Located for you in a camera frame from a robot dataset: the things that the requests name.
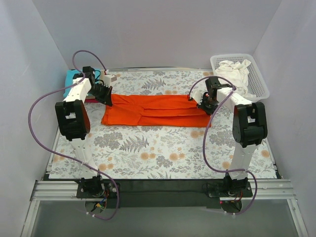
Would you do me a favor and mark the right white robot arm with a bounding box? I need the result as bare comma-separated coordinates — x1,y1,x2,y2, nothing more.
188,76,268,198

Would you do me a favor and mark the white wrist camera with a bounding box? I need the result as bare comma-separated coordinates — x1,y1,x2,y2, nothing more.
188,90,203,105
100,74,117,87

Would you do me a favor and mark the white plastic basket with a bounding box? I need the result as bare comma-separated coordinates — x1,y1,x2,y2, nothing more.
210,53,270,102

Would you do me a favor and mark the white t shirt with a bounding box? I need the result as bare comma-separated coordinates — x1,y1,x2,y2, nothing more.
215,59,256,98

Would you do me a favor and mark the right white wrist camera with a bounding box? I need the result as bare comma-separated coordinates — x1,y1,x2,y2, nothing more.
188,90,203,105

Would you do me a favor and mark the orange t shirt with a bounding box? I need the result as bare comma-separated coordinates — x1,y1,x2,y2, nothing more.
101,94,210,127

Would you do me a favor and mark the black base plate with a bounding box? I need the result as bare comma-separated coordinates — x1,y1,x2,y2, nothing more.
76,177,254,208

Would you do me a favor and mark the folded magenta t shirt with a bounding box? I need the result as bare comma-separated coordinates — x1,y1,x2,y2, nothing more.
85,99,99,103

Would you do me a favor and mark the folded cyan t shirt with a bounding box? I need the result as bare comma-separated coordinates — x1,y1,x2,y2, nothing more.
63,69,101,98

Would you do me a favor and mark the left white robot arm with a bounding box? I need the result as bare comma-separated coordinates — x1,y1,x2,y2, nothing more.
55,66,117,198

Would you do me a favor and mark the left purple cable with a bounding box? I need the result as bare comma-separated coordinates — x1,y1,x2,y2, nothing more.
28,50,120,221

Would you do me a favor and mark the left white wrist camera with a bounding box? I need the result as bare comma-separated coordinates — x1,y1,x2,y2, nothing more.
100,74,117,87

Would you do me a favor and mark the aluminium frame rail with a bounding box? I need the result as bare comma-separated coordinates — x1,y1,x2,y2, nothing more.
32,179,296,200

